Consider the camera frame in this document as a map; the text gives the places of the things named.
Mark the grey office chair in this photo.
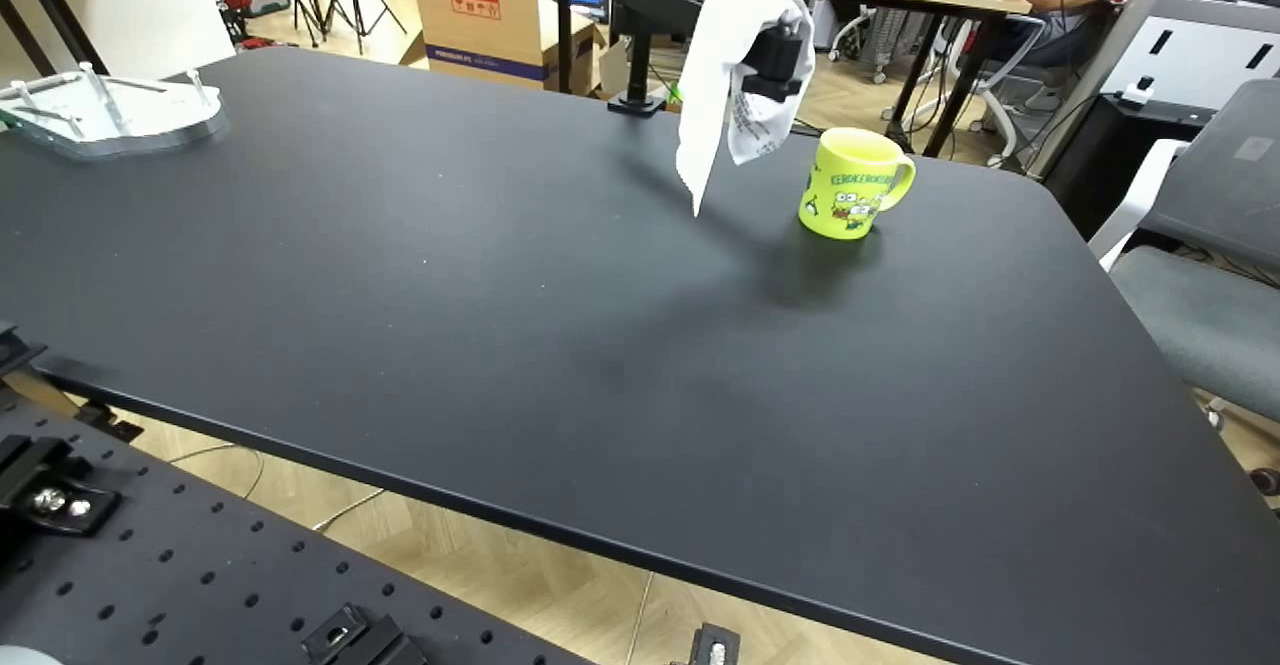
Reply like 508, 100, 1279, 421
1088, 78, 1280, 428

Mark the white office chair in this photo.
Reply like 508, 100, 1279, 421
880, 13, 1053, 168

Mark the clear acrylic plate with posts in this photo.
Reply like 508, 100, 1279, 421
0, 62, 229, 161

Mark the black cabinet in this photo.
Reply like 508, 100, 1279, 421
1043, 93, 1217, 242

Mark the yellow-green cartoon mug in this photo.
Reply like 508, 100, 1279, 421
797, 127, 917, 242

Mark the white slotted panel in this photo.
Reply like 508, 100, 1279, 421
1028, 0, 1280, 178

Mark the cardboard box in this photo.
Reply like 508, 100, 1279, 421
404, 0, 603, 97

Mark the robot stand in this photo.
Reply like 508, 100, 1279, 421
0, 320, 601, 665

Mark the black clamp bracket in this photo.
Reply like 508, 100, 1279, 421
0, 433, 123, 538
300, 602, 431, 665
670, 622, 742, 665

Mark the white cable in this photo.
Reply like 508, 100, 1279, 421
168, 443, 388, 533

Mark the person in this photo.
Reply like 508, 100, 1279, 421
1010, 0, 1191, 71

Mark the white cloth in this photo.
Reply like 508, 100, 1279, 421
675, 0, 817, 218

